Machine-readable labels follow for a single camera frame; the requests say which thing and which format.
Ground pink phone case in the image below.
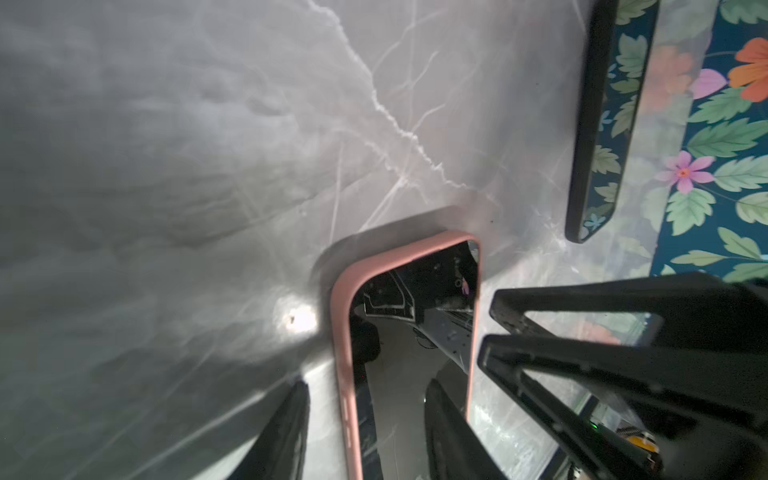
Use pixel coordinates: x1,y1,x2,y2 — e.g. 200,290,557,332
329,230,482,480

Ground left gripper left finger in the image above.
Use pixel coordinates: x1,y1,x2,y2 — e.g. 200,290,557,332
227,380,311,480

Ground silver-edged black phone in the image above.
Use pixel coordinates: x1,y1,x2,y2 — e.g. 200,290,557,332
565,0,659,244

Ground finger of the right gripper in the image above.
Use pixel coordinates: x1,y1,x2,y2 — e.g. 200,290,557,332
478,335,767,479
490,272,767,357

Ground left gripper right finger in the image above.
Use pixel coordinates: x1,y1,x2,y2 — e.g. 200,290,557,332
424,379,507,480

